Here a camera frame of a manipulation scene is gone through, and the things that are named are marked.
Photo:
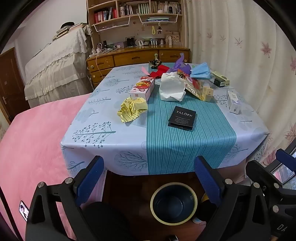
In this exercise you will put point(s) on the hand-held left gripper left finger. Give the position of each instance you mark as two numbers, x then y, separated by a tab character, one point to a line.
90	178

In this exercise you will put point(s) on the white small box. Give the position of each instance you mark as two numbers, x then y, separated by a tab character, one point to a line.
233	102

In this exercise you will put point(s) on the white leaf print curtain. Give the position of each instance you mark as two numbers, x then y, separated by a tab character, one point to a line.
231	46

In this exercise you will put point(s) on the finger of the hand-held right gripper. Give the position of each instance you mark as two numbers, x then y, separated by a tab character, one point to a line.
256	170
286	156

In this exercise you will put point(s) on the white power strip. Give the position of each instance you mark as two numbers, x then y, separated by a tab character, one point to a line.
98	51

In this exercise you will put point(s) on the white small bottle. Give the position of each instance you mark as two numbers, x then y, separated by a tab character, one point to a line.
170	40

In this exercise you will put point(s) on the white lace covered piano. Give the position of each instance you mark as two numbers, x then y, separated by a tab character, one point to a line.
57	69

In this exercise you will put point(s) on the black yellow crumpled wrapper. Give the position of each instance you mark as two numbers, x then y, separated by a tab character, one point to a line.
154	63

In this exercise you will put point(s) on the dark blue bin yellow rim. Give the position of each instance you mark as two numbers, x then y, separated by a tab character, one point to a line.
173	204

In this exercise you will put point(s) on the row of red books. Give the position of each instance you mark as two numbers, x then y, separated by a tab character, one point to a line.
100	17

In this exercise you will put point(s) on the small hanging doll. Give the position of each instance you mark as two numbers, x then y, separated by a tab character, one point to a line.
159	30

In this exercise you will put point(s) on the cream small box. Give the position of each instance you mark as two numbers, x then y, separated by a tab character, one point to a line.
208	92

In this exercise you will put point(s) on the row of pale green books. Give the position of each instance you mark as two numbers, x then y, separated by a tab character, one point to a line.
143	8

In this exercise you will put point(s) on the white crumpled paper bag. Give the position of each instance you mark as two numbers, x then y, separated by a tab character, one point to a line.
172	87

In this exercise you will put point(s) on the dark green cream box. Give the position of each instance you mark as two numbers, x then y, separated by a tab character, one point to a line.
219	81

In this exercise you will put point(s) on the black photo frame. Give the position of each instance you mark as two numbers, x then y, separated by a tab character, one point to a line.
130	41

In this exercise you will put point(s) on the stack of books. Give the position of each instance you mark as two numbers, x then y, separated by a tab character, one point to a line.
67	29

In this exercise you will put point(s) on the yellow crumpled paper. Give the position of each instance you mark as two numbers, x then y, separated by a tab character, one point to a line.
129	109

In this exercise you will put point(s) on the orange snack packet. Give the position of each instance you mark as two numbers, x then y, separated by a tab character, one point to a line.
194	87

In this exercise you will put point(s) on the blue face mask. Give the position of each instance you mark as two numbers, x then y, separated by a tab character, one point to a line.
200	70

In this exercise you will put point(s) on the purple plastic packet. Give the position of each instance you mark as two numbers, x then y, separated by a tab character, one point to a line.
179	64

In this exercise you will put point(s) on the brown wooden door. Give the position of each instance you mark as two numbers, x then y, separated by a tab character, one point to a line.
11	81

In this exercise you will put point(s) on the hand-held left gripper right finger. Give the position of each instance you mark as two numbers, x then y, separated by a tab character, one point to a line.
208	178

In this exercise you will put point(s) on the black folded card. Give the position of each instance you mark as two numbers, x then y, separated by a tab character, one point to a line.
182	118

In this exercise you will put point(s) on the wooden desk with drawers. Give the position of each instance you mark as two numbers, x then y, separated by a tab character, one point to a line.
129	58

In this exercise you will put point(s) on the wooden bookshelf hutch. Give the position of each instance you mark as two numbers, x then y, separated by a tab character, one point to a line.
143	30

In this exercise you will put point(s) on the red cartoon print carton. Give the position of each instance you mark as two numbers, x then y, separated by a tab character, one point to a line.
141	89

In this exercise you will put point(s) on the beige printed carton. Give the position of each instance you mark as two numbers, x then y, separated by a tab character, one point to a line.
175	39

